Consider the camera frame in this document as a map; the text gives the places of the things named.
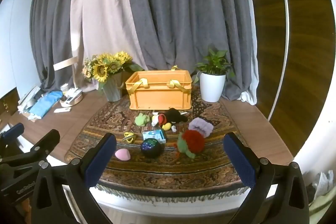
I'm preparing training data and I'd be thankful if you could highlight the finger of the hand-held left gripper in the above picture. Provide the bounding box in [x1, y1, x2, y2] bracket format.
[0, 123, 25, 151]
[0, 129, 61, 194]

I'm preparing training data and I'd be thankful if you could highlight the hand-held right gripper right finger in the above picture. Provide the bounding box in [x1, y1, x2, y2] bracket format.
[223, 132, 310, 224]

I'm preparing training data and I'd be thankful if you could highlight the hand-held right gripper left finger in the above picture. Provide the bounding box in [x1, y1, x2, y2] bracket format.
[31, 133, 117, 224]

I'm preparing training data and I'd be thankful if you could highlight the yellow and blue elastic band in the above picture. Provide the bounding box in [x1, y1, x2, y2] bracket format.
[123, 132, 137, 143]

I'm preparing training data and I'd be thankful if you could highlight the black mouse plush toy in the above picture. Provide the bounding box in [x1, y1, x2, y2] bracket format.
[152, 108, 189, 132]

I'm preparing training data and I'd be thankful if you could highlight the orange crate with yellow handles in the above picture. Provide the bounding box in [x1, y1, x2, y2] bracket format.
[125, 65, 193, 111]

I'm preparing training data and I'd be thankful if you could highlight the pink egg-shaped sponge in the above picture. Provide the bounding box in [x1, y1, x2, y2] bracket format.
[114, 149, 131, 161]

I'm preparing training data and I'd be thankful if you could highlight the wooden cabinet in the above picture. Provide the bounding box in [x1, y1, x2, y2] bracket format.
[0, 88, 20, 125]

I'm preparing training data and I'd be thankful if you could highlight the blue cloth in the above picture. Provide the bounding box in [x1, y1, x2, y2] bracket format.
[29, 90, 63, 118]

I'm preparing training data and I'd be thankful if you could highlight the dark glitter ball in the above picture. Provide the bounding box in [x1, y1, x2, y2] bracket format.
[140, 138, 163, 157]

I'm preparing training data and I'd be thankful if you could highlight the red and green plush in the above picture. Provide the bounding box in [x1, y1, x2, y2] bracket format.
[176, 130, 206, 160]

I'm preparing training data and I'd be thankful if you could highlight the green frog plush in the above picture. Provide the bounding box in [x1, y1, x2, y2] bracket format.
[135, 112, 151, 127]

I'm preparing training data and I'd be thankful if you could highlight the patterned paisley rug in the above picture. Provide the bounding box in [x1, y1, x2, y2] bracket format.
[64, 85, 251, 201]

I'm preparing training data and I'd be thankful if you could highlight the blue and white packet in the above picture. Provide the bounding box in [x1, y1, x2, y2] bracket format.
[142, 129, 167, 144]

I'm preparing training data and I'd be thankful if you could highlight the grey ribbed flower bucket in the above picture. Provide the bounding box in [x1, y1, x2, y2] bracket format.
[101, 72, 124, 102]

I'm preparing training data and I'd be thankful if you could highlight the green plant in white pot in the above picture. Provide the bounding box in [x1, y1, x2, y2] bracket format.
[193, 49, 235, 103]

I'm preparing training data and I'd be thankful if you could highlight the crumpled white cloth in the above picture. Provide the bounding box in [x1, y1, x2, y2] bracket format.
[306, 170, 336, 216]

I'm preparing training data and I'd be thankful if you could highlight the artificial sunflower bouquet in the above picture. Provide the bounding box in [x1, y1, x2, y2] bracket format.
[82, 51, 145, 90]

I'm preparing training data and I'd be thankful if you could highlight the grey curtain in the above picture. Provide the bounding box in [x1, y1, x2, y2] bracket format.
[125, 0, 259, 106]
[29, 0, 88, 92]

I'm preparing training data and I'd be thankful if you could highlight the white curved pipe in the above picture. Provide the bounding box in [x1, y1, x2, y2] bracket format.
[268, 0, 290, 119]

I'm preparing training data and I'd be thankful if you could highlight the light beige curtain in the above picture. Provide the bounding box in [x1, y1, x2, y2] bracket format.
[70, 0, 147, 94]

